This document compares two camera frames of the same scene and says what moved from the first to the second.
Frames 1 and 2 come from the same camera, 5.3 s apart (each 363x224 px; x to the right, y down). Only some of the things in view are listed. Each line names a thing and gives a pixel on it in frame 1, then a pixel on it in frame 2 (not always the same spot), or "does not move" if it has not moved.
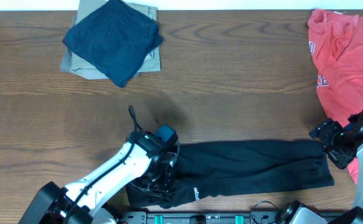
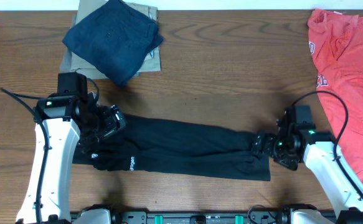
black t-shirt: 232,166 to 148,145
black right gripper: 325,131 to 291,164
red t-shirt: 345,50 does not move
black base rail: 201,218 does not move
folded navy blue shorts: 117,38 does not move
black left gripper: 165,186 to 112,124
